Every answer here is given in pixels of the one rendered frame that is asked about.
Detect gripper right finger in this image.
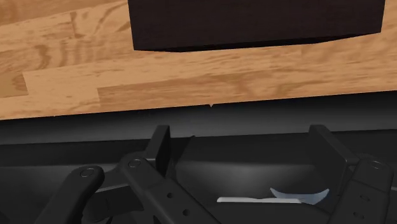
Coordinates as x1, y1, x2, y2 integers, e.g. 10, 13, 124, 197
308, 124, 397, 224

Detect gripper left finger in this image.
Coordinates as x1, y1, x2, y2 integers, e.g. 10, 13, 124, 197
34, 124, 221, 224

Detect white and pale blue utensil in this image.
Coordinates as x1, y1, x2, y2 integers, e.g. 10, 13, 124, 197
216, 187, 330, 206

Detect dark robot stand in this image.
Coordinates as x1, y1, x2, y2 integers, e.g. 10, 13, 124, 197
127, 0, 387, 53

